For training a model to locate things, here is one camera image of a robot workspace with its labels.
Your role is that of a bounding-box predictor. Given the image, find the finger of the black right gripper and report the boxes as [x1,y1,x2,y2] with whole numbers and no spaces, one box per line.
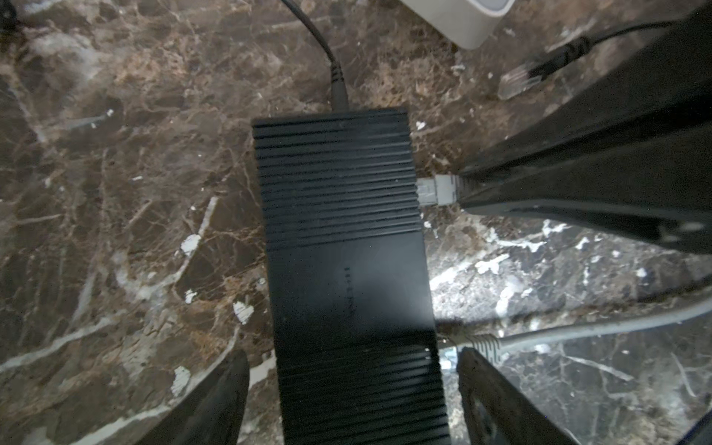
[458,127,711,255]
[458,3,711,181]

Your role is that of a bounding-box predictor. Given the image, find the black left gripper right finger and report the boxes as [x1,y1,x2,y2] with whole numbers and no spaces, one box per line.
[457,348,575,445]

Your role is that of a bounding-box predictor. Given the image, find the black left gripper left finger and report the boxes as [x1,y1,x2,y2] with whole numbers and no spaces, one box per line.
[139,350,250,444]

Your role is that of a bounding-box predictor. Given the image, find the grey ethernet cable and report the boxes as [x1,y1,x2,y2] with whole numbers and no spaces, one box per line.
[436,297,712,357]
[415,173,474,208]

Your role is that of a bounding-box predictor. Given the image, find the black network switch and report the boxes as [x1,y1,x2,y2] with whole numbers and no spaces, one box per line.
[252,109,451,444]

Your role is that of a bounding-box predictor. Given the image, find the white rectangular box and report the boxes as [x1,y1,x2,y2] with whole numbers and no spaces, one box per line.
[402,0,515,50]

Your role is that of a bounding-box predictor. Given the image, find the black adapter cable with plug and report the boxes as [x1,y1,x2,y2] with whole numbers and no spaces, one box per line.
[277,0,352,112]

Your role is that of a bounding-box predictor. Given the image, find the black ethernet cable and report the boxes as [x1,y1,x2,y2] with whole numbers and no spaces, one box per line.
[496,19,680,102]

